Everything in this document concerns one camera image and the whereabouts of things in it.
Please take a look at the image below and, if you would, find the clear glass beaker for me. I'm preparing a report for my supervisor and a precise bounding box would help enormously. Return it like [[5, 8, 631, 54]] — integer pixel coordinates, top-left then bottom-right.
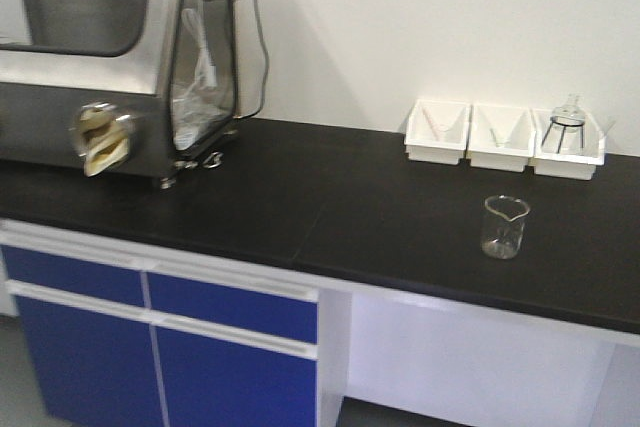
[[480, 195, 531, 260]]

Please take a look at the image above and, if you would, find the white left storage bin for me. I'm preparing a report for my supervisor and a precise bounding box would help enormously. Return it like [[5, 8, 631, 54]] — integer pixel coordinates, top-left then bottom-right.
[[404, 99, 471, 165]]

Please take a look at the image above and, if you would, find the white storage bin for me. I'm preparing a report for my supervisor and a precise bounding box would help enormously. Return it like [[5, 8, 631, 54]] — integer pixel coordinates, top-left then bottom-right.
[[529, 109, 606, 181], [404, 99, 471, 165], [466, 104, 536, 173]]

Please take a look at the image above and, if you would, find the red-tipped pipette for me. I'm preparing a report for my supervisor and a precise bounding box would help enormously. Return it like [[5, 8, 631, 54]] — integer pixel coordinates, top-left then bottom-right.
[[422, 108, 442, 142]]

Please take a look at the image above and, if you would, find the green-tipped pipette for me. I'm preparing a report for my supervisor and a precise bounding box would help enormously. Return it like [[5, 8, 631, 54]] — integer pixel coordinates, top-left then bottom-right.
[[489, 127, 505, 148]]

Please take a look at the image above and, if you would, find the white middle storage bin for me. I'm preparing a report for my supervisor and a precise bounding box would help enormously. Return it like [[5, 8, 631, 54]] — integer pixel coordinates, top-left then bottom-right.
[[466, 104, 536, 173]]

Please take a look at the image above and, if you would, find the stainless steel glove box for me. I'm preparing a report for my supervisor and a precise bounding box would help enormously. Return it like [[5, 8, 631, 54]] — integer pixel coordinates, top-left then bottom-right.
[[1, 0, 239, 187]]

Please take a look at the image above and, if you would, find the white right storage bin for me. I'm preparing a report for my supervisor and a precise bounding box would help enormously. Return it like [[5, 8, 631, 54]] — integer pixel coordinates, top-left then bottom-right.
[[529, 109, 606, 181]]

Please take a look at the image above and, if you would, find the blue and white lab cabinet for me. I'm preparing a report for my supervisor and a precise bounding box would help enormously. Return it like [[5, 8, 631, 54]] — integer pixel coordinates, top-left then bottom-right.
[[1, 220, 351, 426]]

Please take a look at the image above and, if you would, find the clear glass flask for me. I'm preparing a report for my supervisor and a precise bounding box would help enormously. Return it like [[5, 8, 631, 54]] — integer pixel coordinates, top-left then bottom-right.
[[550, 94, 586, 127]]

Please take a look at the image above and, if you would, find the grey cable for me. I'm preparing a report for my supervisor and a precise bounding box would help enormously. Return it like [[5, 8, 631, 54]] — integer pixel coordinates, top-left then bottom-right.
[[243, 0, 272, 121]]

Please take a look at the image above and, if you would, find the black wire tripod stand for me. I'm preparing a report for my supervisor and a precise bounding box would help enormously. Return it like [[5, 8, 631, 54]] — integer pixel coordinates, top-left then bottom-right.
[[541, 120, 586, 155]]

